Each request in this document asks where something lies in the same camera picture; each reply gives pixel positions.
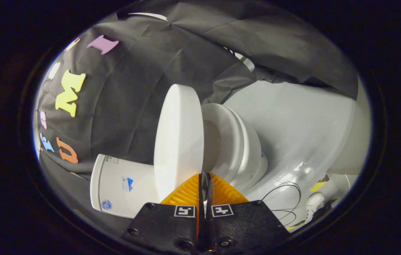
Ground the white toilet bowl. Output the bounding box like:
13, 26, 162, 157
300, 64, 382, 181
230, 106, 269, 194

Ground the black floor cable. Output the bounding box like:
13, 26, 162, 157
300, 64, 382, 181
261, 182, 302, 227

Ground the black backdrop cloth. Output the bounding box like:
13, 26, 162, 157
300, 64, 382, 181
34, 0, 360, 177

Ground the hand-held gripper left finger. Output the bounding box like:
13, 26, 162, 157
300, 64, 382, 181
122, 172, 206, 254

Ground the white toilet lid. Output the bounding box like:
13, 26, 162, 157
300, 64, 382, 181
154, 84, 205, 203

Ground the person's white shoe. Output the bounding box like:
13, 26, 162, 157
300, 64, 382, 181
306, 192, 326, 224

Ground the white toilet seat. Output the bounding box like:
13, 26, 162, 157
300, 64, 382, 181
200, 103, 245, 183

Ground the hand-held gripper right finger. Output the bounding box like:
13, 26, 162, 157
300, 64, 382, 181
206, 172, 291, 254

